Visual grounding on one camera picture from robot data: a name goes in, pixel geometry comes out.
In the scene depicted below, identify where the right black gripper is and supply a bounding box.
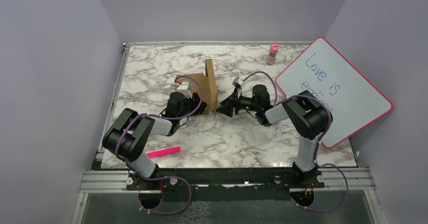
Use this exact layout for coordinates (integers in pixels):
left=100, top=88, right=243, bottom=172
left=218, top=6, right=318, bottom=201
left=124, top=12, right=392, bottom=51
left=216, top=88, right=259, bottom=118

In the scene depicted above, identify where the aluminium front frame rail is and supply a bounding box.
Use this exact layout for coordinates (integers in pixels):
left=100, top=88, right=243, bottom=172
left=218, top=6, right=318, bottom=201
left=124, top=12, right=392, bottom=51
left=71, top=167, right=386, bottom=223

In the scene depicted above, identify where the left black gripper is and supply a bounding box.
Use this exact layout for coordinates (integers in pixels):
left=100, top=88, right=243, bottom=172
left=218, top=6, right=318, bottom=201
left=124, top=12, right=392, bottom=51
left=177, top=92, right=207, bottom=121

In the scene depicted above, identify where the pink-framed whiteboard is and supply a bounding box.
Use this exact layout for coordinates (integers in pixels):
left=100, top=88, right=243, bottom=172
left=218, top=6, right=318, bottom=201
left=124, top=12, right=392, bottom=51
left=276, top=37, right=393, bottom=148

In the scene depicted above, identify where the pink-capped small bottle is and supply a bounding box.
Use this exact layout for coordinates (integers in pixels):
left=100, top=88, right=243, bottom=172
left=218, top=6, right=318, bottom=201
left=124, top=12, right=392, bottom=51
left=266, top=44, right=280, bottom=65

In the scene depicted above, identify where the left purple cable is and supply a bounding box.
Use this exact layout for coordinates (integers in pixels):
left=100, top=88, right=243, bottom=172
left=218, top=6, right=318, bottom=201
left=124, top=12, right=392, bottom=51
left=114, top=75, right=204, bottom=215

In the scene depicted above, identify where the pink rectangular stick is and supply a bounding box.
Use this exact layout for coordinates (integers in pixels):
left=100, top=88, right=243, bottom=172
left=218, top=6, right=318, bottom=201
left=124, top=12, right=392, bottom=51
left=147, top=146, right=181, bottom=158

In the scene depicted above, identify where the brown cardboard box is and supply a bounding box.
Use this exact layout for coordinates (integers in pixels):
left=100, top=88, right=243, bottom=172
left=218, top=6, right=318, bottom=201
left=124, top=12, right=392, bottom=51
left=185, top=59, right=218, bottom=117

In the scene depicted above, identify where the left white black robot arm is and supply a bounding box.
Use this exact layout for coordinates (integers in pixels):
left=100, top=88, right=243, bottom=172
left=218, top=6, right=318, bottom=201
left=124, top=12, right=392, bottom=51
left=102, top=76, right=206, bottom=189

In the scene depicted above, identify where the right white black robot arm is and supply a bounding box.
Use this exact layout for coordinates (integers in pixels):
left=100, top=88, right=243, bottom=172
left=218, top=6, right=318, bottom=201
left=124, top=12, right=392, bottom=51
left=217, top=77, right=333, bottom=187

